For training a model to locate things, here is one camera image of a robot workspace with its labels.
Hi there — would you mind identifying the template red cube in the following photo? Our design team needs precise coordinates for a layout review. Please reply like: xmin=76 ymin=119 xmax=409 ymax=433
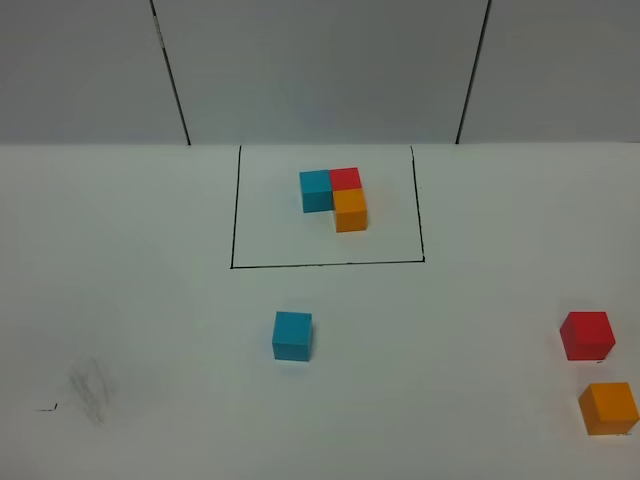
xmin=329 ymin=167 xmax=362 ymax=191

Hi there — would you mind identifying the template orange cube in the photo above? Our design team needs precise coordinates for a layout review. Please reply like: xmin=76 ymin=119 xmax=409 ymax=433
xmin=333 ymin=188 xmax=368 ymax=233

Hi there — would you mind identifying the template blue cube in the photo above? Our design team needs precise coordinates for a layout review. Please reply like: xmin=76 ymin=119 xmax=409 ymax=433
xmin=299 ymin=169 xmax=334 ymax=213

